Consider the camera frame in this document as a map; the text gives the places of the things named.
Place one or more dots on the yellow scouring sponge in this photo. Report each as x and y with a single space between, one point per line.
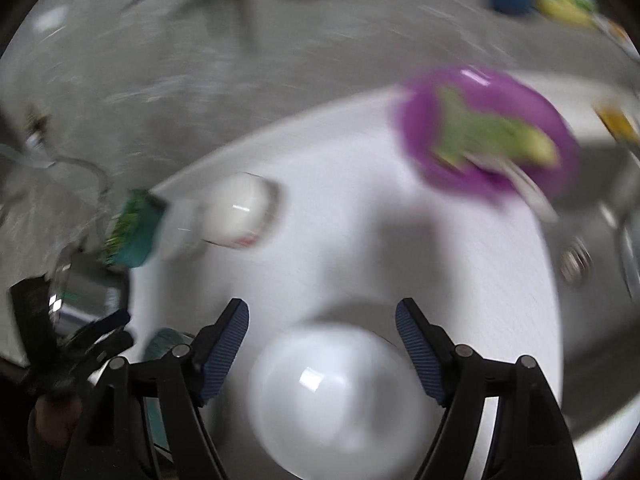
620 122

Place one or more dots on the person's left hand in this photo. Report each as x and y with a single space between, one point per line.
55 420

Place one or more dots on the curved green gourd piece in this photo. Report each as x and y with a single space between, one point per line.
460 125

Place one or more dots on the teal floral plate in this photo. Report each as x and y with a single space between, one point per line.
162 342

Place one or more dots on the stainless steel rice cooker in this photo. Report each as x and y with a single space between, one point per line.
82 285

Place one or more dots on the stainless steel sink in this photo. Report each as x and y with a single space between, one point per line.
600 310

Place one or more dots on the teal plastic basin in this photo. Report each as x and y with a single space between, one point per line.
140 240

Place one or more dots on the packaged yellow sponge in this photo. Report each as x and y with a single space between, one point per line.
615 30

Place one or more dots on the leafy greens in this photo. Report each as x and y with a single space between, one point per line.
122 227

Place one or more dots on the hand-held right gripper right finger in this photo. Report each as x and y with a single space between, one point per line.
422 355

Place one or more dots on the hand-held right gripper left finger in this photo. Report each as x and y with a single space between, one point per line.
222 355

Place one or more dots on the white spoon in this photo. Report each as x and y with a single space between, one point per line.
530 190

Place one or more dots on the purple plastic basin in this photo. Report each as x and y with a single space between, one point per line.
420 125

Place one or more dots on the clear glass bowl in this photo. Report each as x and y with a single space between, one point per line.
631 260

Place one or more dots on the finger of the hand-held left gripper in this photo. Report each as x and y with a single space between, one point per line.
112 345
107 321

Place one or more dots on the floral print bowl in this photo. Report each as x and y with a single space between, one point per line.
235 210

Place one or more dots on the large white bowl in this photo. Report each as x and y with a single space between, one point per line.
340 410

